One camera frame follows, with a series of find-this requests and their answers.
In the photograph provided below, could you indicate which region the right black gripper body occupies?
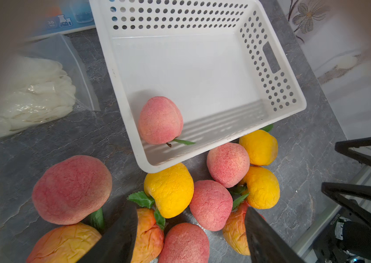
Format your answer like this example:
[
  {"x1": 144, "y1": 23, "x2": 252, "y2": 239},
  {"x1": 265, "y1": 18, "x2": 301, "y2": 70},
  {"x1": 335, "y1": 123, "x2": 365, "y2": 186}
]
[{"x1": 323, "y1": 212, "x2": 371, "y2": 263}]

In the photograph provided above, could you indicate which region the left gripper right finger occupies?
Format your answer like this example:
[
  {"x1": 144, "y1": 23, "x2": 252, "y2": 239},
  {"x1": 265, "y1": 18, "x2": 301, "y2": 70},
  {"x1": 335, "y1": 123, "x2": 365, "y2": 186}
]
[{"x1": 245, "y1": 208, "x2": 304, "y2": 263}]

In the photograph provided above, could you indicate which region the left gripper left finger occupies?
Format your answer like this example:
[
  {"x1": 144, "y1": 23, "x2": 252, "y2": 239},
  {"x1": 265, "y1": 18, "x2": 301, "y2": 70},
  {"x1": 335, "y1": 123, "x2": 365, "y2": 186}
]
[{"x1": 79, "y1": 203, "x2": 138, "y2": 263}]

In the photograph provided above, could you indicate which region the orange pink peach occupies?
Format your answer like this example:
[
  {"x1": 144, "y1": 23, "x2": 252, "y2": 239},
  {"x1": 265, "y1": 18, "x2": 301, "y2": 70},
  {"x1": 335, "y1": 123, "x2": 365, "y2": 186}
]
[{"x1": 26, "y1": 223, "x2": 102, "y2": 263}]

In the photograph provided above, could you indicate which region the pink peach second row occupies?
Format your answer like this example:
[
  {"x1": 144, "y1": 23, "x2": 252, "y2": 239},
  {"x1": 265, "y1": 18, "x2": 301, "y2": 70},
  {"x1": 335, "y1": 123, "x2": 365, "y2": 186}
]
[{"x1": 32, "y1": 155, "x2": 113, "y2": 225}]

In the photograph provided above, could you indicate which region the pink peach top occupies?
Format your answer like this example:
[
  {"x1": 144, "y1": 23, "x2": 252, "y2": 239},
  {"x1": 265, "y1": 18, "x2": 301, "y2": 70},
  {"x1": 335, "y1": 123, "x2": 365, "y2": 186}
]
[{"x1": 138, "y1": 96, "x2": 195, "y2": 147}]

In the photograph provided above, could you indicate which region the white perforated plastic basket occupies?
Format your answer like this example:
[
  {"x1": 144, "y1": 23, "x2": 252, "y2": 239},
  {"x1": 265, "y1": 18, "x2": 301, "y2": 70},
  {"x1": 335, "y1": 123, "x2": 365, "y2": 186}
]
[{"x1": 90, "y1": 1, "x2": 307, "y2": 173}]

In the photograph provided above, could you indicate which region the orange peach middle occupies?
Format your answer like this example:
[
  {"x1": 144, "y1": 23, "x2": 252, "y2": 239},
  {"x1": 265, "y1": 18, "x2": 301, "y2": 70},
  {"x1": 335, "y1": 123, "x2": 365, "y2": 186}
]
[{"x1": 131, "y1": 208, "x2": 164, "y2": 263}]

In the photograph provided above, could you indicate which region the orange red peach right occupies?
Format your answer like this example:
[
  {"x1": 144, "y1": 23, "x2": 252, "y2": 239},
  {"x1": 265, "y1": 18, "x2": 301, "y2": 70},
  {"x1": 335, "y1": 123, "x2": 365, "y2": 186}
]
[{"x1": 222, "y1": 201, "x2": 250, "y2": 256}]

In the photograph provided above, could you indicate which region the pink peach centre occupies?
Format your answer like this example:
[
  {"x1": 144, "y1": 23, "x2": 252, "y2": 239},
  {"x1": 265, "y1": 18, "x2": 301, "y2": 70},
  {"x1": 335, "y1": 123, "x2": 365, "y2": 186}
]
[{"x1": 189, "y1": 180, "x2": 233, "y2": 231}]

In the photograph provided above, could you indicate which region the pink peach lower middle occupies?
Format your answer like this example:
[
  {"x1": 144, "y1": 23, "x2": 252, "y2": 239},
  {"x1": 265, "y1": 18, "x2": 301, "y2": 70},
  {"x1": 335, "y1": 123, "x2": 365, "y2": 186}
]
[{"x1": 158, "y1": 223, "x2": 210, "y2": 263}]

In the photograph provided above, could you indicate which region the pink peach upper right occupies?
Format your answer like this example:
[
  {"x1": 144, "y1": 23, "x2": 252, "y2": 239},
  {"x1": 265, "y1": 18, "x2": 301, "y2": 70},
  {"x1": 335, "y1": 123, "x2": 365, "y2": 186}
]
[{"x1": 206, "y1": 142, "x2": 250, "y2": 188}]

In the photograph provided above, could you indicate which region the blue lid storage box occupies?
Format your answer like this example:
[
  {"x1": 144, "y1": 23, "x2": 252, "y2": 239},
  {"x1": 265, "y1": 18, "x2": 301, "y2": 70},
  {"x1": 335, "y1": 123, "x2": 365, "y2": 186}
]
[{"x1": 24, "y1": 0, "x2": 95, "y2": 41}]

